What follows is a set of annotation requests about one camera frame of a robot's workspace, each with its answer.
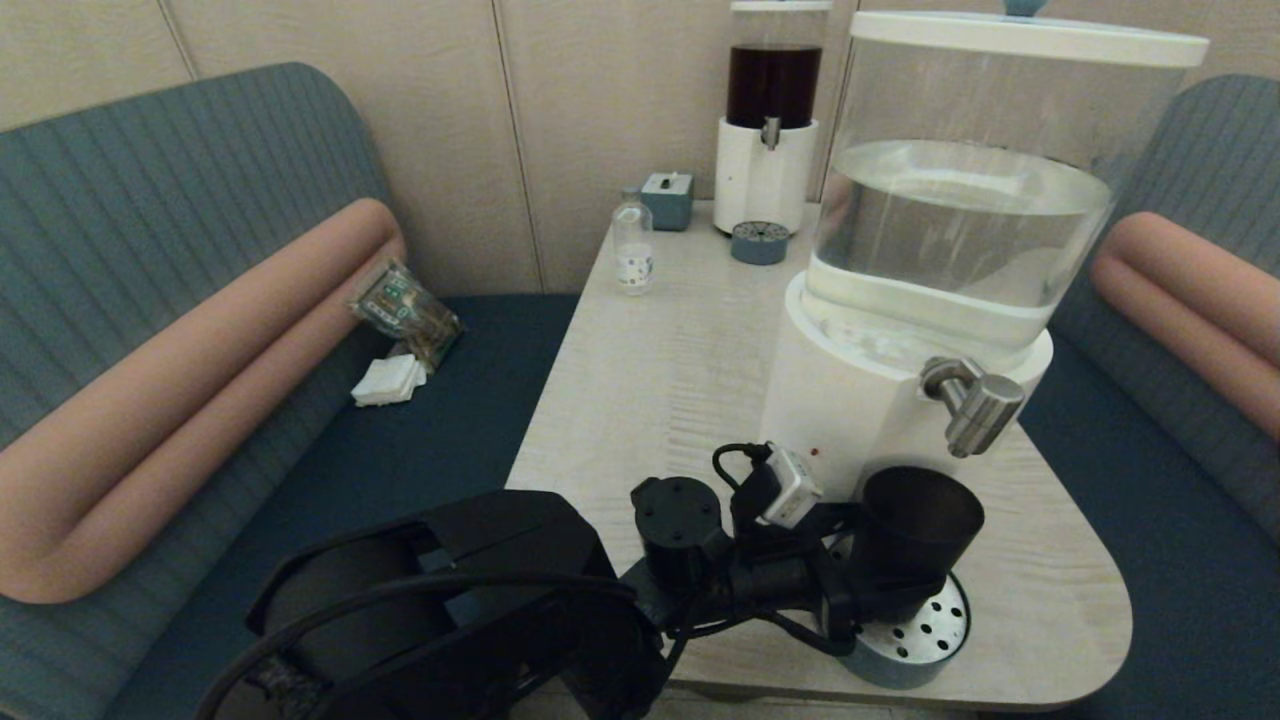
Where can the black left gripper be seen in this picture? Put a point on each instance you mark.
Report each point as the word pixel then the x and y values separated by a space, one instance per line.
pixel 790 575

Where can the black plastic cup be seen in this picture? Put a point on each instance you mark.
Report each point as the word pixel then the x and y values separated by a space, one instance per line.
pixel 920 520

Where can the large metal dispenser tap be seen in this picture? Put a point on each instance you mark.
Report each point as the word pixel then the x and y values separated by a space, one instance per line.
pixel 980 410

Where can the large blue round drip tray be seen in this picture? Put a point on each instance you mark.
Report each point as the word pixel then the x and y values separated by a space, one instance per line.
pixel 930 632

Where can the large clear water dispenser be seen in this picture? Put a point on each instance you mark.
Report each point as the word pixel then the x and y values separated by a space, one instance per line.
pixel 850 390

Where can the teal ribbed sofa bench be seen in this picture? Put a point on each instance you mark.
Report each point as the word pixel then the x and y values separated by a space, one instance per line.
pixel 1150 540
pixel 350 480

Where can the small blue round drip tray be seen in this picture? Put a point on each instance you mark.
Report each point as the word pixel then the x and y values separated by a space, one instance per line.
pixel 759 245

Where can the small clear glass bottle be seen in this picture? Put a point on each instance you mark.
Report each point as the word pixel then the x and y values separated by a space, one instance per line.
pixel 634 258

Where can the small dark drink dispenser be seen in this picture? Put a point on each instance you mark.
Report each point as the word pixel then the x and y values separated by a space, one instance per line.
pixel 760 180

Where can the small blue tissue box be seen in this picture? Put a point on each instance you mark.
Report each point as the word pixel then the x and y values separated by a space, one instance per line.
pixel 667 203

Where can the pink bolster cushion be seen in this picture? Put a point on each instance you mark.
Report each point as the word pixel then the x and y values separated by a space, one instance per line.
pixel 180 400
pixel 1190 300

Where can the small metal dispenser tap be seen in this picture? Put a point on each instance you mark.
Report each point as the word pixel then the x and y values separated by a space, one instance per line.
pixel 770 133

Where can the white folded napkins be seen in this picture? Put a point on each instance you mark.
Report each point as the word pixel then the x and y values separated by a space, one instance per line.
pixel 388 380

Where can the clear plastic snack packet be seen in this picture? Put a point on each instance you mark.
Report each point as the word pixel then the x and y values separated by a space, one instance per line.
pixel 405 308

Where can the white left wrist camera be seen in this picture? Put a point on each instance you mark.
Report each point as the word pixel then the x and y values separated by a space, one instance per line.
pixel 792 487

